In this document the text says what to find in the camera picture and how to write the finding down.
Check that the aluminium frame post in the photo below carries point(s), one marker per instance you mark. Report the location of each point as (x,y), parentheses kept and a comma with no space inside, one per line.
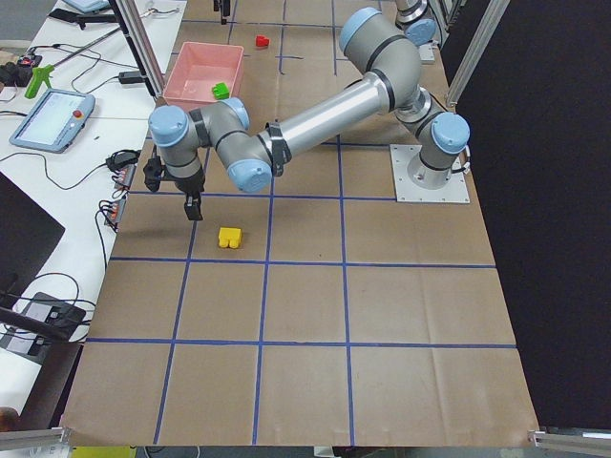
(128,18)

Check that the yellow toy block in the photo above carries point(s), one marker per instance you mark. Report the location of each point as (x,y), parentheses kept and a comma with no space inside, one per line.
(230,237)

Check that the pink plastic box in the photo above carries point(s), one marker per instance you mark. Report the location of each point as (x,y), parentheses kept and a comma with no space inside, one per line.
(198,69)

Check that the red toy block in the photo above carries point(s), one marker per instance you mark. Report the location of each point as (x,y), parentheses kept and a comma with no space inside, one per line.
(261,41)

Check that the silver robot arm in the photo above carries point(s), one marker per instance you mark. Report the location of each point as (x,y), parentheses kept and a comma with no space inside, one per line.
(390,66)
(415,21)

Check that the black monitor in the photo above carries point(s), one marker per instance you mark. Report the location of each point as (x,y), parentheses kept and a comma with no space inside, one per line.
(29,236)

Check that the teach pendant tablet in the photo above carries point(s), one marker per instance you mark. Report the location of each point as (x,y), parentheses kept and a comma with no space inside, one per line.
(54,122)

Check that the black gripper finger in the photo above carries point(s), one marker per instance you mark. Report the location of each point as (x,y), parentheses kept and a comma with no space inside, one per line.
(222,7)

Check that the green toy block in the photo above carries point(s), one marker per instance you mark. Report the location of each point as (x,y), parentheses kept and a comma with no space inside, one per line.
(220,91)

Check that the black usb hub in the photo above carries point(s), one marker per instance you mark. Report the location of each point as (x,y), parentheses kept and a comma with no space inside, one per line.
(121,159)

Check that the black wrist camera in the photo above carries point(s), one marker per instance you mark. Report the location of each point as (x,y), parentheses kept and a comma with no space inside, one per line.
(153,174)

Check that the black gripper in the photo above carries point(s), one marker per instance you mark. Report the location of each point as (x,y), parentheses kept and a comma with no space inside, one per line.
(190,184)

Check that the green handled reacher grabber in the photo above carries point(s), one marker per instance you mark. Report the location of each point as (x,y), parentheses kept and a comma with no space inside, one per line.
(43,74)

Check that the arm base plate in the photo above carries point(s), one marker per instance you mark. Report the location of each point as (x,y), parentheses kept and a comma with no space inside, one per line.
(414,182)

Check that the black power adapter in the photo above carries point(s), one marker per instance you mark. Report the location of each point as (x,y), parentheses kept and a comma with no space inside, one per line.
(129,78)

